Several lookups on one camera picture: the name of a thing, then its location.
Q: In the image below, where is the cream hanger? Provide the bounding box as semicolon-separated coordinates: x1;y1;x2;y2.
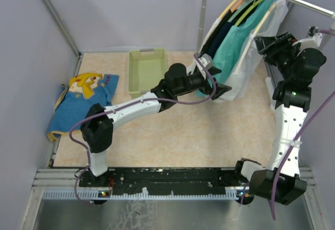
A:
233;0;287;69

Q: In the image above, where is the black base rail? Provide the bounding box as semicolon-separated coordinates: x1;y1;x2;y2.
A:
77;167;254;205

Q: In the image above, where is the yellow hanger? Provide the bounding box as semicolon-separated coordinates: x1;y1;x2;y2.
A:
218;0;238;19

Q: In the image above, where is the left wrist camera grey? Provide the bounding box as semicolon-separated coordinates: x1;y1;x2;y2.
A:
194;53;214;70

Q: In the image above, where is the light green plastic basket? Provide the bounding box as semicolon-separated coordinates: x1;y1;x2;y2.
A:
128;48;168;99

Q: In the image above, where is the dark navy t-shirt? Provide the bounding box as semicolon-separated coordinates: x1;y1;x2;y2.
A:
205;6;240;59

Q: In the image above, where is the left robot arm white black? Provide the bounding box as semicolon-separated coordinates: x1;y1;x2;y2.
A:
80;63;232;187

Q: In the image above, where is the black t-shirt white trim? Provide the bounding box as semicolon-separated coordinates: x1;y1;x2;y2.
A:
199;9;235;55

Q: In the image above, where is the green hanger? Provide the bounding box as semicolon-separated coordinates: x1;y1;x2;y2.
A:
233;0;264;27

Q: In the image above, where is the blue Pikachu t-shirt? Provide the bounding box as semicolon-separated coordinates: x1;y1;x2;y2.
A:
47;73;119;142

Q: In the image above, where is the teal t-shirt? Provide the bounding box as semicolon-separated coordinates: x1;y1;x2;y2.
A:
195;0;274;97

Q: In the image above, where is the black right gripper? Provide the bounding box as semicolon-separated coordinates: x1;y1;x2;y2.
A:
254;31;302;81

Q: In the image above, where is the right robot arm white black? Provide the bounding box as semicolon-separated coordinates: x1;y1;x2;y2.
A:
233;32;327;205

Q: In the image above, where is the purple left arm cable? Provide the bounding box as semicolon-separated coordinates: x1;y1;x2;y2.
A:
68;53;218;205

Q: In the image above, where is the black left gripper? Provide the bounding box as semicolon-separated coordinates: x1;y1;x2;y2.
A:
175;67;232;100

